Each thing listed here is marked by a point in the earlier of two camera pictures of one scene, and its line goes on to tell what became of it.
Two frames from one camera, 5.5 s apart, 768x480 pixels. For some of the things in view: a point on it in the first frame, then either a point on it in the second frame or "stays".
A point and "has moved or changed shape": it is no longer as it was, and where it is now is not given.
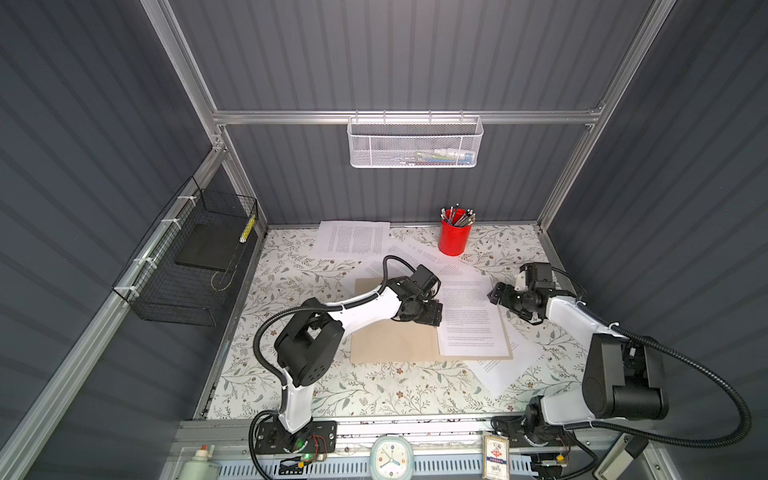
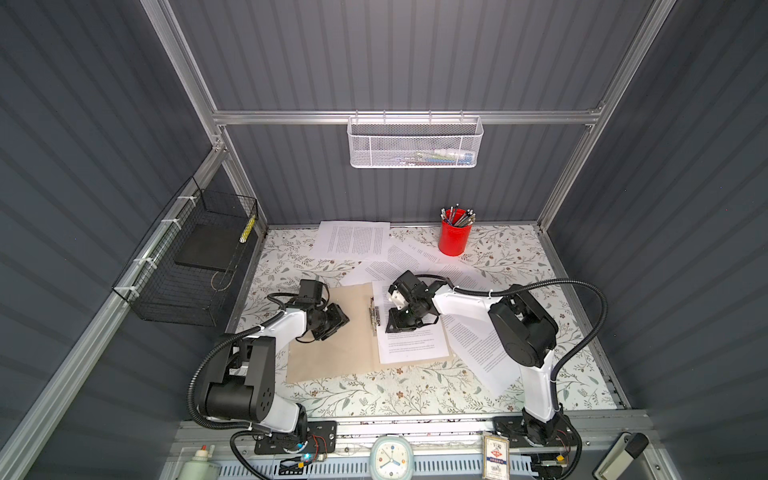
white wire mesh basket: (414, 141) stays
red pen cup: (455, 230) stays
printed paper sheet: (352, 240) stays
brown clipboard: (401, 341) has moved or changed shape
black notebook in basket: (214, 246) stays
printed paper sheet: (471, 324) → (421, 343)
